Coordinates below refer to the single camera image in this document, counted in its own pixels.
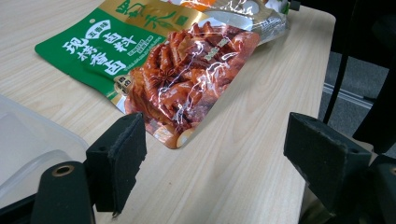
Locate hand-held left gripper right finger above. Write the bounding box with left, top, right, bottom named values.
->
left=283, top=111, right=374, bottom=216

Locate clear plastic container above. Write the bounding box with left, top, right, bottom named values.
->
left=0, top=92, right=91, bottom=209

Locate green and red seasoning packet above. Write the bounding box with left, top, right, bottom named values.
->
left=34, top=0, right=261, bottom=150

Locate white and orange food packet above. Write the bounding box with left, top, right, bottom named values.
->
left=162, top=0, right=290, bottom=46

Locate black metal stand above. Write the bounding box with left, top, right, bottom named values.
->
left=322, top=0, right=396, bottom=155

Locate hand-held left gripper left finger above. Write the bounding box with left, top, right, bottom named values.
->
left=85, top=111, right=148, bottom=217

